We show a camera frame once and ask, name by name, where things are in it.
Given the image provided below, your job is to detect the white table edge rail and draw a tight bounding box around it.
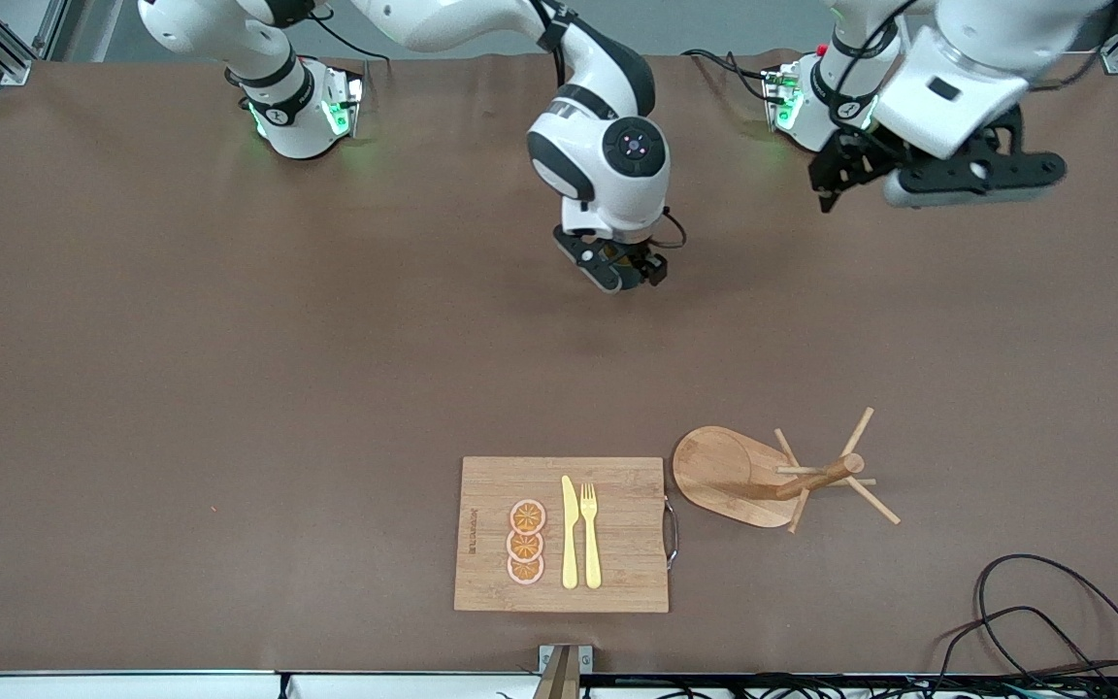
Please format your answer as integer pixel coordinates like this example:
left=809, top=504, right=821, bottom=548
left=0, top=670, right=541, bottom=699

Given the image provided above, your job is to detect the bamboo cutting board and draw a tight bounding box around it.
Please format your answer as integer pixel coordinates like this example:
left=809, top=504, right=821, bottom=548
left=453, top=456, right=679, bottom=614

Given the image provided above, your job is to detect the yellow plastic knife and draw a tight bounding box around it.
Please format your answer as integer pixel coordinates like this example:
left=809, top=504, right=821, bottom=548
left=561, top=475, right=580, bottom=590

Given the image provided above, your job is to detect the thick black looped cable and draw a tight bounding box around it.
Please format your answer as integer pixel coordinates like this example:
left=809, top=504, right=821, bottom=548
left=974, top=553, right=1118, bottom=695

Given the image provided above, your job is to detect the wooden cup rack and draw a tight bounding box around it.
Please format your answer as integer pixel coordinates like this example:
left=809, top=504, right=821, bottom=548
left=672, top=407, right=902, bottom=534

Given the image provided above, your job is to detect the yellow plastic fork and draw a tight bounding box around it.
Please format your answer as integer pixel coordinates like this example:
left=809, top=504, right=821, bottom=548
left=579, top=483, right=603, bottom=590

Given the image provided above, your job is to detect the grey metal mounting bracket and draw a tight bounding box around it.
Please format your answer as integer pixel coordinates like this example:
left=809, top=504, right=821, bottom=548
left=532, top=644, right=594, bottom=699

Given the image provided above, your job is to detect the black right base cable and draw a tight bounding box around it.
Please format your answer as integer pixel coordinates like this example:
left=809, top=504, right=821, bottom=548
left=307, top=5, right=392, bottom=71

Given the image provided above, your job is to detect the black left base cable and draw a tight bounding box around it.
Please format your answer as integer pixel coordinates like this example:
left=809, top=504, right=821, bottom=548
left=681, top=49, right=783, bottom=103

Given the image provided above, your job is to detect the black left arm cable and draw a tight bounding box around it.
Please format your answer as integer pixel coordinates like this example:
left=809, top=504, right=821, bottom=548
left=829, top=0, right=914, bottom=132

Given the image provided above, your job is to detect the brown table mat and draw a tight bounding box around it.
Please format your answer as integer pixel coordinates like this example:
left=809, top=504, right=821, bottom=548
left=0, top=49, right=1118, bottom=676

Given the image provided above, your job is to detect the black base cable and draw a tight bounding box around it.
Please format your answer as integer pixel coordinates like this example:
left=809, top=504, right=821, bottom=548
left=307, top=5, right=392, bottom=71
left=681, top=49, right=783, bottom=103

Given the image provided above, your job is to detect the thin black cable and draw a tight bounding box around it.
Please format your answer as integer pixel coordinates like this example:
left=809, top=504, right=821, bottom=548
left=930, top=606, right=1118, bottom=685

